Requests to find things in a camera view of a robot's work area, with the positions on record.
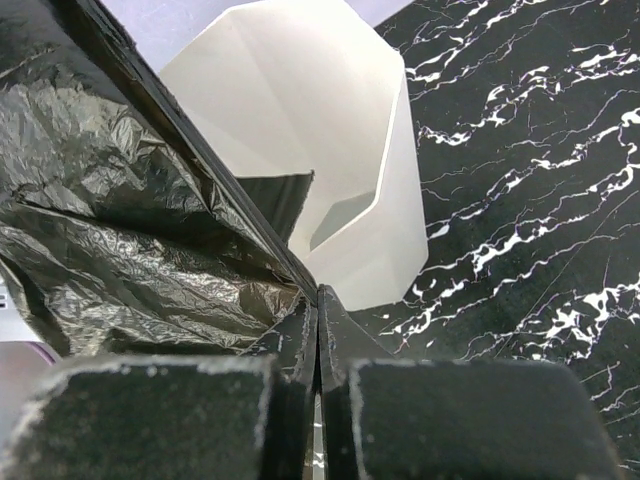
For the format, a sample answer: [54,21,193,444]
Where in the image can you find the white faceted trash bin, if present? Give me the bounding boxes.
[160,1,429,311]

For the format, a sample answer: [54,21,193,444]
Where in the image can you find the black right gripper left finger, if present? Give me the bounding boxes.
[1,302,318,479]

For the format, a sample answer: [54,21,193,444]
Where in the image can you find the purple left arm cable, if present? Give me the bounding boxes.
[22,342,56,364]

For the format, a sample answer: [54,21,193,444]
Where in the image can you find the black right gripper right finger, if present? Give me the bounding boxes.
[318,285,623,479]

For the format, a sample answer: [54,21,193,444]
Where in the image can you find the black trash bag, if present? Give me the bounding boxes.
[1,1,315,356]

